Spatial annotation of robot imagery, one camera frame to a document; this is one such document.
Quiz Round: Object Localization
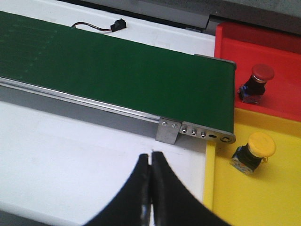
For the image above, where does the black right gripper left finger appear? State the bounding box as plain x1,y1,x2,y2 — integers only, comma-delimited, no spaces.
89,154,151,226

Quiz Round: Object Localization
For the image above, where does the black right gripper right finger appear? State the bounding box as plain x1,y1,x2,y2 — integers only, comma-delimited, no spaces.
151,152,228,226

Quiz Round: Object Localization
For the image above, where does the yellow mushroom push button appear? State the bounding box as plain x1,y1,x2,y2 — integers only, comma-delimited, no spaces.
230,132,276,175

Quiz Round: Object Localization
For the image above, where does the red mushroom push button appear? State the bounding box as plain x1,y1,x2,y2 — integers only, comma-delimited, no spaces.
238,64,275,104

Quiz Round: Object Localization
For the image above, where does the yellow plastic tray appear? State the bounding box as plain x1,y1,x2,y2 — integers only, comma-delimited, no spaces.
203,108,301,226

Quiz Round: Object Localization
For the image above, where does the green conveyor belt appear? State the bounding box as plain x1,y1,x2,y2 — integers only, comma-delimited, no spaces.
0,12,236,133

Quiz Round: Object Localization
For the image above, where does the red plastic tray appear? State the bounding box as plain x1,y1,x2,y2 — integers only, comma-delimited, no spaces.
214,22,301,121

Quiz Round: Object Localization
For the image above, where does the grey stone counter slab right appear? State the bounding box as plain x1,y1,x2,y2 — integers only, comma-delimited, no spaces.
69,0,301,35

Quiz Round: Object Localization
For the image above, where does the aluminium conveyor frame rail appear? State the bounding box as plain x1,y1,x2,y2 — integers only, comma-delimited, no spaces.
0,77,236,144

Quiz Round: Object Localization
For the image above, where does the black sensor with cable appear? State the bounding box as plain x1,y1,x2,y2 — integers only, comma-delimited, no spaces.
71,18,127,32

